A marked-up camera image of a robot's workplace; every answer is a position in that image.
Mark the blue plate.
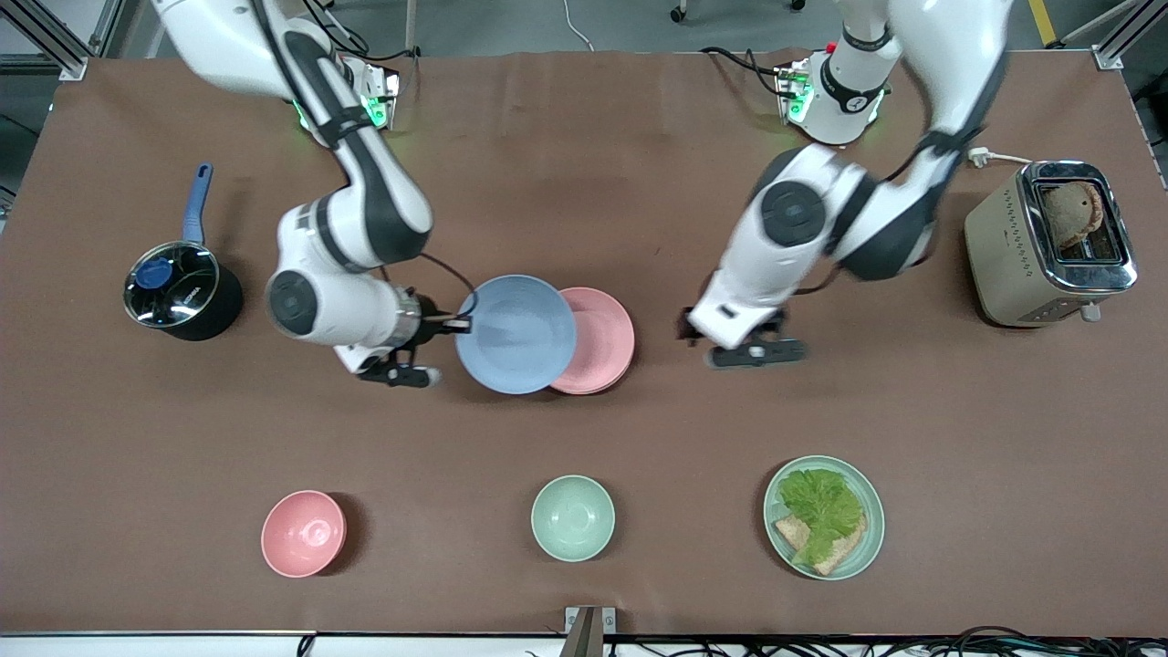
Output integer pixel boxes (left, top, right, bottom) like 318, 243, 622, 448
455, 275, 579, 396

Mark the pink plate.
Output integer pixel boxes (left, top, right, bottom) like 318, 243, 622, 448
550, 287, 637, 397

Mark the brown table mat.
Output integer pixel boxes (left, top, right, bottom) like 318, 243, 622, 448
0, 50, 1168, 638

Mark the glass lid with blue knob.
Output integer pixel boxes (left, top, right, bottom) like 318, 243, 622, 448
124, 241, 222, 329

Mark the pink bowl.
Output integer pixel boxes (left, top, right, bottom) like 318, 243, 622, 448
261, 490, 348, 579

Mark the green lettuce leaf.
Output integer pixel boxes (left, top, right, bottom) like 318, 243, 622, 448
777, 468, 866, 567

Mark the brown bread slice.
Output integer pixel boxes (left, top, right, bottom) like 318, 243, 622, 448
774, 514, 815, 554
803, 516, 869, 578

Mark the green plate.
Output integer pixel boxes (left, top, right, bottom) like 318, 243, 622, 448
763, 455, 886, 582

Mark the green bowl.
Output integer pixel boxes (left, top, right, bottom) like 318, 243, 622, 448
531, 474, 617, 563

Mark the beige toaster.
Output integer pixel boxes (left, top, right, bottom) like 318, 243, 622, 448
965, 161, 1140, 329

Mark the toast slice in toaster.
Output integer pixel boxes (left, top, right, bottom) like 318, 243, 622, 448
1040, 181, 1107, 252

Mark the black pot with blue handle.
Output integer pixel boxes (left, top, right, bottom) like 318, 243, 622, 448
123, 162, 245, 343

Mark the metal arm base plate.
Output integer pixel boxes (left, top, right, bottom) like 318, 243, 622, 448
774, 57, 815, 127
342, 57, 402, 130

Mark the white toaster power cord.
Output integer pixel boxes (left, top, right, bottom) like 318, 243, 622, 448
967, 146, 1037, 170

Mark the left arm base black cable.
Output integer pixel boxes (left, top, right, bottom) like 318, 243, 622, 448
701, 46, 795, 99

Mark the arm base black cable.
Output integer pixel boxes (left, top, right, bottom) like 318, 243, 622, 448
301, 0, 422, 65
701, 46, 795, 99

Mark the right arm base black cable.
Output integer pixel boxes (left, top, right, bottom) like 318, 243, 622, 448
301, 0, 422, 65

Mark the white cable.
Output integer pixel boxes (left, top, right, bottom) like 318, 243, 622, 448
561, 0, 596, 53

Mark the metal table edge bracket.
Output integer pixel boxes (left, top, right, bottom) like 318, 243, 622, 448
564, 606, 618, 657

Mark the aluminium frame post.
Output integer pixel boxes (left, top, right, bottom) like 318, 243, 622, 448
0, 0, 129, 81
1090, 0, 1168, 72

